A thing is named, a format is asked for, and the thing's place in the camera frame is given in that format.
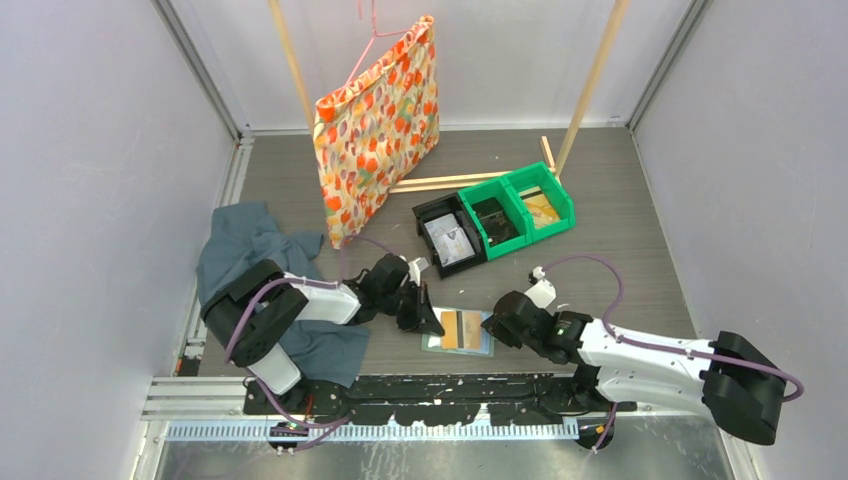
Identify green bin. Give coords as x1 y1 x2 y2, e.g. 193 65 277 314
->
459 178 533 261
503 162 577 242

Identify pink wire hanger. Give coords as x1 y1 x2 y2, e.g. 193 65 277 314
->
343 0 409 86

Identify blue-grey cloth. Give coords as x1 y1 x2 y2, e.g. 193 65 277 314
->
197 202 369 394

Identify green bin left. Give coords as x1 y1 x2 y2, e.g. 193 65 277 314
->
459 178 533 261

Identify green bin right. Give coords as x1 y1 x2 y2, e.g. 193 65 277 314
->
503 162 577 242

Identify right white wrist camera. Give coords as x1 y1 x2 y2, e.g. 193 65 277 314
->
524 266 557 309

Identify wooden clothes rack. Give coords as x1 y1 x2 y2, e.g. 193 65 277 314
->
268 0 630 194

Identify yellow cards in right bin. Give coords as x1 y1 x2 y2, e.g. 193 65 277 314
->
519 186 561 230

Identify green card holder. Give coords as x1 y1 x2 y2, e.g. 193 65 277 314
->
421 307 494 357

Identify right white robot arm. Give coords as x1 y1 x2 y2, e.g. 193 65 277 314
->
482 291 787 446

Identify black storage bin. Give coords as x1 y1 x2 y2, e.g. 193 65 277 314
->
412 193 488 279

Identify cards in black bin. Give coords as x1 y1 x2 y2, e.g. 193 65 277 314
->
425 213 475 267

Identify orange floral hanging garment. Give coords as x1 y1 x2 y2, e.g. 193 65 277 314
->
312 15 440 249

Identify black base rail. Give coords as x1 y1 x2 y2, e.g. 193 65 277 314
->
275 373 612 427

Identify tan credit card in holder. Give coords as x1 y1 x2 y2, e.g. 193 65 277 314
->
460 311 483 350

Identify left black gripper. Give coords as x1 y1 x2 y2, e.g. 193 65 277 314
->
378 280 444 335

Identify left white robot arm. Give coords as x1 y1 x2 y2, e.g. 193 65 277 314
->
201 253 445 414

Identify cards in left green bin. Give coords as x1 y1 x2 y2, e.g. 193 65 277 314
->
472 198 519 247

